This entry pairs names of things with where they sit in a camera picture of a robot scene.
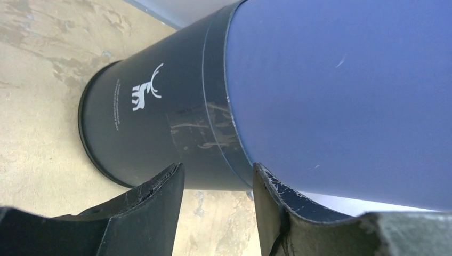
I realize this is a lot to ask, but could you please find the large blue plastic bucket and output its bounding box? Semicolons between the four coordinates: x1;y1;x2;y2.
225;1;451;211

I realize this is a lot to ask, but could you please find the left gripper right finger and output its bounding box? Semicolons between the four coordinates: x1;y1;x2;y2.
253;163;451;255

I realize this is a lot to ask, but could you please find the dark navy cylindrical bin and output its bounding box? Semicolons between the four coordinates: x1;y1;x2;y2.
78;2;253;191

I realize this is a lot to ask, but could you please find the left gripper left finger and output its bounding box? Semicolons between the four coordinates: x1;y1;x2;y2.
1;164;185;255

